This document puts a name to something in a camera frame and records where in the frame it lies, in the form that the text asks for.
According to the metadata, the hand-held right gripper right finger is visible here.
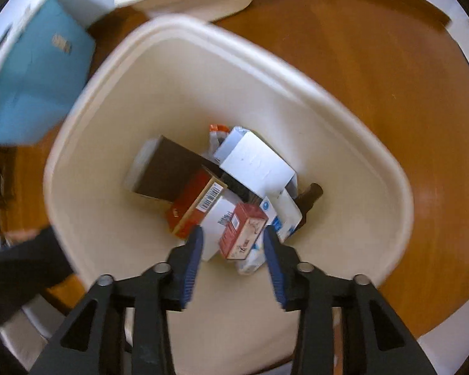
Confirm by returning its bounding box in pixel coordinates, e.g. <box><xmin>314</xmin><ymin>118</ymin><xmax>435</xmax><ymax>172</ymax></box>
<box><xmin>263</xmin><ymin>226</ymin><xmax>440</xmax><ymax>375</ymax></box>

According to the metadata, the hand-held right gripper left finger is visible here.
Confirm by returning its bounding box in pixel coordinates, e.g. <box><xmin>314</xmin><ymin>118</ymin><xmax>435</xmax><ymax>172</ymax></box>
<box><xmin>29</xmin><ymin>227</ymin><xmax>204</xmax><ymax>375</ymax></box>

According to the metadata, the small red and white box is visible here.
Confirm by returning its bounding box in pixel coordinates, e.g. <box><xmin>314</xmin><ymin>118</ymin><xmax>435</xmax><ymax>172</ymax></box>
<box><xmin>218</xmin><ymin>202</ymin><xmax>270</xmax><ymax>260</ymax></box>

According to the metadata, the orange and clear plastic wrapper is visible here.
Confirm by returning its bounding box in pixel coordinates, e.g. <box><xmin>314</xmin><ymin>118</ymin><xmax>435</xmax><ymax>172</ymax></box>
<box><xmin>207</xmin><ymin>124</ymin><xmax>231</xmax><ymax>157</ymax></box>

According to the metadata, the cream square bin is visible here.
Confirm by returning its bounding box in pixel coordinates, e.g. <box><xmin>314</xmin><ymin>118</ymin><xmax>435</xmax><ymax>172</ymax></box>
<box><xmin>43</xmin><ymin>13</ymin><xmax>415</xmax><ymax>375</ymax></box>

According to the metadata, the person's left forearm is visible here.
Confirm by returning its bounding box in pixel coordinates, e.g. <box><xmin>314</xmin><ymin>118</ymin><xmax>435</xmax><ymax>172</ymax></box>
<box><xmin>0</xmin><ymin>227</ymin><xmax>75</xmax><ymax>321</ymax></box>

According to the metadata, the white box with barcode label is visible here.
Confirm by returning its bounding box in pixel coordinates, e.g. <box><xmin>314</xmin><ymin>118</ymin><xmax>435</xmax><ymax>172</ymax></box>
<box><xmin>199</xmin><ymin>195</ymin><xmax>239</xmax><ymax>262</ymax></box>

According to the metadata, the white and blue packet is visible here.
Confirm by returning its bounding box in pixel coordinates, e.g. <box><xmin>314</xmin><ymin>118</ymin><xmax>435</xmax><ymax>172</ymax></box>
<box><xmin>260</xmin><ymin>189</ymin><xmax>303</xmax><ymax>243</ymax></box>

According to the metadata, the red box with barcode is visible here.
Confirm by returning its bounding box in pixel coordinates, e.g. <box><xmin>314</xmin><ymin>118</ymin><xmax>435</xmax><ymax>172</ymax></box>
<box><xmin>166</xmin><ymin>168</ymin><xmax>227</xmax><ymax>240</ymax></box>

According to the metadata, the dark brown bottle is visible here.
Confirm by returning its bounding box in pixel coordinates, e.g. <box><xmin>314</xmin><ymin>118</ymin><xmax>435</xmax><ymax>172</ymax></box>
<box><xmin>293</xmin><ymin>183</ymin><xmax>324</xmax><ymax>231</ymax></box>

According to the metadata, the brown and white box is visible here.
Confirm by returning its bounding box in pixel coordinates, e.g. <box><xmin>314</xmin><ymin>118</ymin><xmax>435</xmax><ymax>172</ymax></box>
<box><xmin>124</xmin><ymin>135</ymin><xmax>223</xmax><ymax>202</ymax></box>

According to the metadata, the white cardboard box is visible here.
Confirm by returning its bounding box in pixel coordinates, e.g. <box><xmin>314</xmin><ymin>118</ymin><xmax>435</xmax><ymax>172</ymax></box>
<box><xmin>213</xmin><ymin>127</ymin><xmax>298</xmax><ymax>200</ymax></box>

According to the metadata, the blue box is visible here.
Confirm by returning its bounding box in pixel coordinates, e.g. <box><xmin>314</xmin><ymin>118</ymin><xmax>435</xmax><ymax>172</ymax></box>
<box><xmin>0</xmin><ymin>0</ymin><xmax>96</xmax><ymax>145</ymax></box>

